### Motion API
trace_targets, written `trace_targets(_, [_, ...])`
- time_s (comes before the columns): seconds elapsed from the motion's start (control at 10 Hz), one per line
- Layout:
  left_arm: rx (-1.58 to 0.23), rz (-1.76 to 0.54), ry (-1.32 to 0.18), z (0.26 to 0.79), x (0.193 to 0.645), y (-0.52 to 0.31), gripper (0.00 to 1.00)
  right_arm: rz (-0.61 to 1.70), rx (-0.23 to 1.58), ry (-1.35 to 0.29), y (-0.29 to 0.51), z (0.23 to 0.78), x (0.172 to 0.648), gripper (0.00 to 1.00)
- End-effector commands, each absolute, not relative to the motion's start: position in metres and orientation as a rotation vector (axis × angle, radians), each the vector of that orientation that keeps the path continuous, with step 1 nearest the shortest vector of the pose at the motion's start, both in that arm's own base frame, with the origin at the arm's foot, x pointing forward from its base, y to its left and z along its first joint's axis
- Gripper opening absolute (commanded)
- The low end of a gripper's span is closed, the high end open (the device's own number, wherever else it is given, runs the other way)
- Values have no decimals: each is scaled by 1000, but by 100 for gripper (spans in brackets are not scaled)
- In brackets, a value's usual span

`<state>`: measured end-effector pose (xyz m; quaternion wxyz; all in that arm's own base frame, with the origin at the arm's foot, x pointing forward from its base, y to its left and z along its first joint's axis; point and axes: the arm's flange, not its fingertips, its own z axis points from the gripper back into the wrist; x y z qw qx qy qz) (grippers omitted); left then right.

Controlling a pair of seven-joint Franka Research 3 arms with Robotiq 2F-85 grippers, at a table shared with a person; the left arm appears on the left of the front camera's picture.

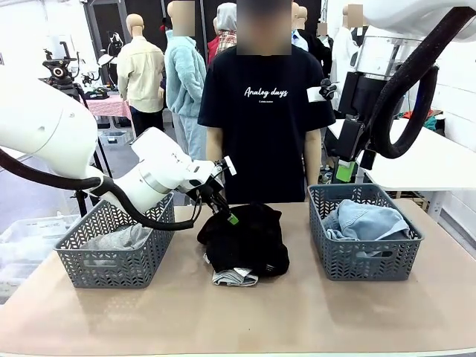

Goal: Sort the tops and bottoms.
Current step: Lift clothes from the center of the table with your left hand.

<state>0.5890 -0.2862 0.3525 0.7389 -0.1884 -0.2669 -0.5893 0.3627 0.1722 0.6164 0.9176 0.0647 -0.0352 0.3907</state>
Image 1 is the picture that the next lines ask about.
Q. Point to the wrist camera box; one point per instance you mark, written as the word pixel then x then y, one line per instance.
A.
pixel 227 166
pixel 320 91

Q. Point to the table with red check cloth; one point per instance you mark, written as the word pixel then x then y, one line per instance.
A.
pixel 109 106

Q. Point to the mannequin in cream jacket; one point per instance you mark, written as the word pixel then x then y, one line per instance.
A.
pixel 143 78

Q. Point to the black camera tripod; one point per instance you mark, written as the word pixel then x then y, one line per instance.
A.
pixel 61 74

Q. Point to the light blue denim shorts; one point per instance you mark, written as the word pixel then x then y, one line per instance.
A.
pixel 366 221

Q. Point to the person's left forearm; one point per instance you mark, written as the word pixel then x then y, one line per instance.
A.
pixel 313 156

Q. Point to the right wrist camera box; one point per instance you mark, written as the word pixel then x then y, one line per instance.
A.
pixel 320 91

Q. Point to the mannequin in plaid hoodie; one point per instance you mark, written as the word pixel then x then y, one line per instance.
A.
pixel 225 33

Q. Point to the orange and green clothes pile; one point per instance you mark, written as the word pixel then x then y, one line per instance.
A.
pixel 427 119

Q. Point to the person in black t-shirt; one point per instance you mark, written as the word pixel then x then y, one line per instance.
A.
pixel 264 130

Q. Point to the mannequin in light blue fleece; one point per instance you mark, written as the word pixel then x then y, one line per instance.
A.
pixel 186 82

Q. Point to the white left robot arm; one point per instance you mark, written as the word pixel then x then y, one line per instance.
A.
pixel 44 122

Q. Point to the mannequin in dark jacket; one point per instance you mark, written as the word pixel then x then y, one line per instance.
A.
pixel 312 41

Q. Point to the mannequin in white shirt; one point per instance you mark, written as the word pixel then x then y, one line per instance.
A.
pixel 344 63

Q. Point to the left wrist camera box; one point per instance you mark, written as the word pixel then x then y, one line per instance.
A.
pixel 227 166

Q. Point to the person's right forearm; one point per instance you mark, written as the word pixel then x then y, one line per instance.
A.
pixel 214 145

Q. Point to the black garment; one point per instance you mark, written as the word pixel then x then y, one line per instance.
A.
pixel 249 241

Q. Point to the clear plastic storage bin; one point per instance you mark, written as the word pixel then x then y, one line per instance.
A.
pixel 26 241

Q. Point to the grey marl t-shirt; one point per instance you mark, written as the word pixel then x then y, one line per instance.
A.
pixel 119 238

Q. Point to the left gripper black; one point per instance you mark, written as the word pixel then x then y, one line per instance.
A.
pixel 210 191

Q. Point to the light grey garment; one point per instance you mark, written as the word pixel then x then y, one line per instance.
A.
pixel 230 278

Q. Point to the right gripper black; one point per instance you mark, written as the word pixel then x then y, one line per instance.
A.
pixel 349 139

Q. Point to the grey plastic lattice basket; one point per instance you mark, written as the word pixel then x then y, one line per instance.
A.
pixel 368 264
pixel 111 264

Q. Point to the large white table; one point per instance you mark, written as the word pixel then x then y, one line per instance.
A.
pixel 416 163

